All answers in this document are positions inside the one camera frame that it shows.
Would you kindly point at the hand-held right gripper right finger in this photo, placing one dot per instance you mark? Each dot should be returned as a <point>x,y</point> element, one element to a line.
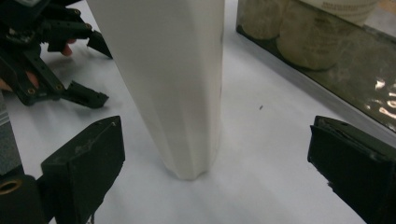
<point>358,168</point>

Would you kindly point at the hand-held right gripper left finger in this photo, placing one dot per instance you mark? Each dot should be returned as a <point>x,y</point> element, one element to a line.
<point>81,165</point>

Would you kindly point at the blue and white pump bottle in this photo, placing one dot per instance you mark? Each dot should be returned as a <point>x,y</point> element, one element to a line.
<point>168,77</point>

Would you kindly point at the metal mesh basket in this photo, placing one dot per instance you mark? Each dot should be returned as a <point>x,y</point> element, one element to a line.
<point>351,87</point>

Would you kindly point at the white table mat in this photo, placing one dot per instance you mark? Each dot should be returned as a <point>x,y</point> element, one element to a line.
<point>264,174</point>

